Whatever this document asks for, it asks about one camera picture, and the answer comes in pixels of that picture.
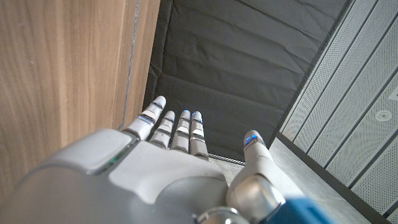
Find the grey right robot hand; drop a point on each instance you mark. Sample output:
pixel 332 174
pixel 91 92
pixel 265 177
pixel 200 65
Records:
pixel 140 177

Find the black curtain backdrop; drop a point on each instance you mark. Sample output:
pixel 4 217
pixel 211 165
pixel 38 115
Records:
pixel 233 62

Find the blue right wrist plug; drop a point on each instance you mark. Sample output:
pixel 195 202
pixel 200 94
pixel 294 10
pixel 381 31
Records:
pixel 298 213

